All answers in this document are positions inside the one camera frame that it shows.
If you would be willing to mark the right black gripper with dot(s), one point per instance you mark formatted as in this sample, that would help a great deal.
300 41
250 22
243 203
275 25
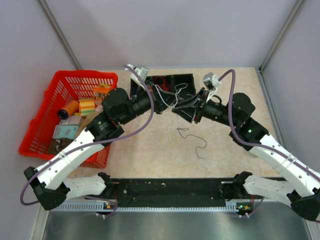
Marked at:
188 112

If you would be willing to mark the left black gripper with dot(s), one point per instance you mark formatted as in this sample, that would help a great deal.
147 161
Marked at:
159 105

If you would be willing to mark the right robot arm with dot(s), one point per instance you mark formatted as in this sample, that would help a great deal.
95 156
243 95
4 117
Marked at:
301 188

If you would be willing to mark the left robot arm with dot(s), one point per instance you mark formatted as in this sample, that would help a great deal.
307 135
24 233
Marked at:
50 182

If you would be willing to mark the black three-compartment tray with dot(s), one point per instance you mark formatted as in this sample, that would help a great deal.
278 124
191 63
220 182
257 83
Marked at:
181 84

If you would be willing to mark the orange snack package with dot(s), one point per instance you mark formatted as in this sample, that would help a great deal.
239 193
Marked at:
100 92

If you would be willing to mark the pink wrapped package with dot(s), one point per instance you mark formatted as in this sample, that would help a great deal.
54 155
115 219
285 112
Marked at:
99 108

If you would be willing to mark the yellow green striped roll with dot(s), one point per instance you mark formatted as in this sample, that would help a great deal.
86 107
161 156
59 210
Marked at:
86 106

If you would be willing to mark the brown cardboard box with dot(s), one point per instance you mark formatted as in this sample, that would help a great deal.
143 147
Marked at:
89 118

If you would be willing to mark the orange black cylinder can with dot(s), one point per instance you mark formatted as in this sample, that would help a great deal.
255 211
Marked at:
68 110

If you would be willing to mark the pink white box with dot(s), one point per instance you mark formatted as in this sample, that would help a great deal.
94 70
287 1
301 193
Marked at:
74 120

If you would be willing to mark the red plastic basket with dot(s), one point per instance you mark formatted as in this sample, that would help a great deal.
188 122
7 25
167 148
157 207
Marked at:
65 86

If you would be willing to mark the teal small box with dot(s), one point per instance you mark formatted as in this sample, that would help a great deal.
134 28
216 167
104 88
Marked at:
65 132

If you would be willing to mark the brown furry item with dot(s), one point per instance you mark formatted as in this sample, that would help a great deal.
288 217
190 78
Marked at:
57 145

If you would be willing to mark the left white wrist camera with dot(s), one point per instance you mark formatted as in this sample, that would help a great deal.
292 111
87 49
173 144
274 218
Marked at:
139 73

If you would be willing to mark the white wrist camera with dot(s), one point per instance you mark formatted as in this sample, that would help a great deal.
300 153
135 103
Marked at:
139 73
212 83

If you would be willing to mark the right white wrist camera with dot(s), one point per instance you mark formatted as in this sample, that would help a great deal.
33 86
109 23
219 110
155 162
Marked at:
212 83

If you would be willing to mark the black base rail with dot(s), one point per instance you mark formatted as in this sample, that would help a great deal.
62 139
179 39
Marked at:
175 192

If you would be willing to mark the white slotted cable duct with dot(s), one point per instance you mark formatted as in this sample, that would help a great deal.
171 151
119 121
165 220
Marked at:
85 206

